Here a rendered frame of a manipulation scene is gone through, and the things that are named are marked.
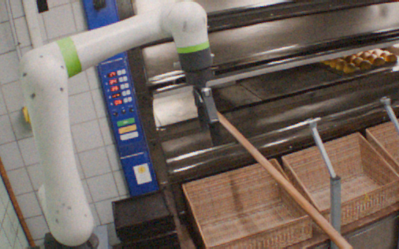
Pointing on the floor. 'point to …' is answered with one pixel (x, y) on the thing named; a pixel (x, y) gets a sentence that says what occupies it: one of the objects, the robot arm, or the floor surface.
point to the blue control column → (100, 19)
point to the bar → (331, 165)
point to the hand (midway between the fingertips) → (210, 133)
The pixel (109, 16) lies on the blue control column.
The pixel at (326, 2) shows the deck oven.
